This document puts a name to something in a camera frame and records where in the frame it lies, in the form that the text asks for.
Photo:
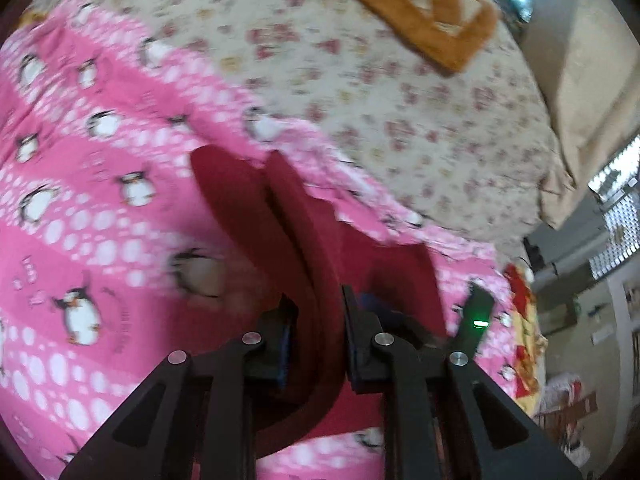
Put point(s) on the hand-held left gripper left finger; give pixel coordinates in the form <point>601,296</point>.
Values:
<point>286,355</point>

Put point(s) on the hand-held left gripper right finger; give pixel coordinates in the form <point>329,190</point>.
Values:
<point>356,355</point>

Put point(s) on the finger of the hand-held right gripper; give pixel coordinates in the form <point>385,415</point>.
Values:
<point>376,305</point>

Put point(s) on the maroon sweater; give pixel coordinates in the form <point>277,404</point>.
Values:
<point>310,240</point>

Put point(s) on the red yellow cloth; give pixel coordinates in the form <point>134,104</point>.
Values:
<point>520,340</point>

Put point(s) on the white red cloth pile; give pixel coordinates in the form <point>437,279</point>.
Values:
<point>562,397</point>

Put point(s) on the window grille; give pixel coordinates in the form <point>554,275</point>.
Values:
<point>615,220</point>

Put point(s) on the floral bedsheet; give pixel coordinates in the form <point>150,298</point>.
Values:
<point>400,110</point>

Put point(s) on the pink penguin print blanket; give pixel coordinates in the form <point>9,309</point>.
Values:
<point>100,185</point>

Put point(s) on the beige curtain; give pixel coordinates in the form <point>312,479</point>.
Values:
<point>590,85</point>

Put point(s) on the orange brown blanket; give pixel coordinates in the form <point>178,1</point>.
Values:
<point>440,35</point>

